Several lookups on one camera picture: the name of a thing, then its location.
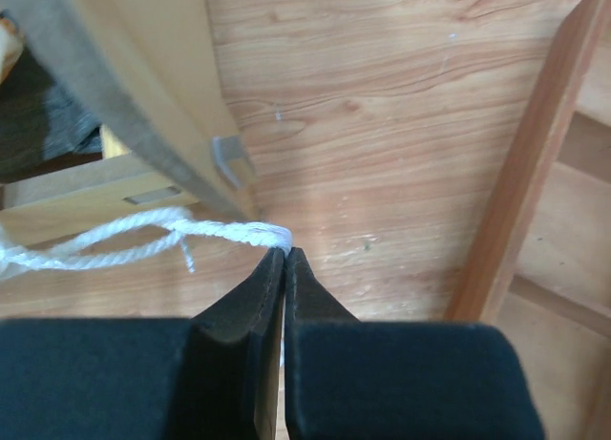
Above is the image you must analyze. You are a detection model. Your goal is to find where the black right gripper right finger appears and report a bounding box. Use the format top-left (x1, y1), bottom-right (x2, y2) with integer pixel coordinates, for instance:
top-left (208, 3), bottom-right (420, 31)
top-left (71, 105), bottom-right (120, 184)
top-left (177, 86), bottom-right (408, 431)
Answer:
top-left (284, 248), bottom-right (545, 439)

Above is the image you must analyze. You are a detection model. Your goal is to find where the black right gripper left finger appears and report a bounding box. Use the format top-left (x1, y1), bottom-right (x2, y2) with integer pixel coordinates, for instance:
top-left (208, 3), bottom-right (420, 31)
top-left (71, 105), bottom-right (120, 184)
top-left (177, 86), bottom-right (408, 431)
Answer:
top-left (1, 249), bottom-right (284, 439)

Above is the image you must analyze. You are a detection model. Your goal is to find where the duck print bed cover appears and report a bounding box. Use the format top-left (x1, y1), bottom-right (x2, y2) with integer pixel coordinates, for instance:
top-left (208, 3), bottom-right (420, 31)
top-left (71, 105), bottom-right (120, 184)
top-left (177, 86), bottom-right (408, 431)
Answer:
top-left (0, 206), bottom-right (293, 283)

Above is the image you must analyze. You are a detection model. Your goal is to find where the wooden compartment organizer box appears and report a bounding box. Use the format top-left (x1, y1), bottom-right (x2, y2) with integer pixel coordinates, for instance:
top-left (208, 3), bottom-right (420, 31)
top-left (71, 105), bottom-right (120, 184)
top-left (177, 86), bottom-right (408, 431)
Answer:
top-left (445, 0), bottom-right (610, 439)

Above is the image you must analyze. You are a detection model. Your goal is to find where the wooden pet bed frame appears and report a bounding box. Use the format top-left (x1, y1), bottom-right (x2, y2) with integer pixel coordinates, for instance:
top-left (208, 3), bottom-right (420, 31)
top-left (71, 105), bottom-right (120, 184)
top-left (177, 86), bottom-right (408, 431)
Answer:
top-left (1, 0), bottom-right (258, 246)

